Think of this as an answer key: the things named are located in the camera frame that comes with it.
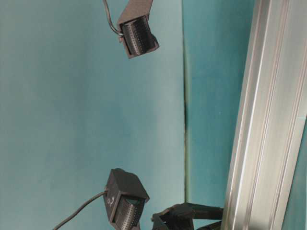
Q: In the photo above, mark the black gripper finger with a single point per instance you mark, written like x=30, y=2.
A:
x=194, y=211
x=212, y=226

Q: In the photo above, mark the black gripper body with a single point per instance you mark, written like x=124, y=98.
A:
x=167, y=220

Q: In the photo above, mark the silver aluminium metal rail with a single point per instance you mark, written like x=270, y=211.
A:
x=271, y=118

